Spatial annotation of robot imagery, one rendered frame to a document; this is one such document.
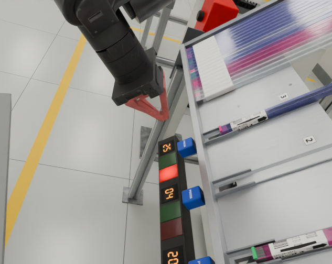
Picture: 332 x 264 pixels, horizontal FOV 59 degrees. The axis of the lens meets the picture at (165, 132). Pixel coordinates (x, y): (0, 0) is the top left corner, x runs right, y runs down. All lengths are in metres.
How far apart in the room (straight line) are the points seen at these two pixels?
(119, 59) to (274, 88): 0.30
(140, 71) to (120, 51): 0.04
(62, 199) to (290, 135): 0.97
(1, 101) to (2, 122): 0.06
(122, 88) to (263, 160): 0.23
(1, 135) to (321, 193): 0.53
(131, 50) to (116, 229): 0.91
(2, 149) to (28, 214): 0.65
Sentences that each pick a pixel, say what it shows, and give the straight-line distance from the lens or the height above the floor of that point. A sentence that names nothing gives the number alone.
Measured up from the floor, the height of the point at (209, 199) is 0.73.
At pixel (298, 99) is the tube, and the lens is 0.51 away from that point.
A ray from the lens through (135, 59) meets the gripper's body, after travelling 0.40.
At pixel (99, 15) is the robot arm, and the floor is 0.91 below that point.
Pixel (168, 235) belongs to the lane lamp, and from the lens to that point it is 0.46.
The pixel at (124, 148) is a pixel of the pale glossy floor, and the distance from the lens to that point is 1.49.
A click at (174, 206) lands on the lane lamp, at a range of 0.48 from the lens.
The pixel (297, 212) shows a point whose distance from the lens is 0.41.
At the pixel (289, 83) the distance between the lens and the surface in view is 0.57.
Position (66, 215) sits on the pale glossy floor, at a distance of 1.22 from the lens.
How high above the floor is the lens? 1.03
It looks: 38 degrees down
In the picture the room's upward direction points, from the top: 23 degrees clockwise
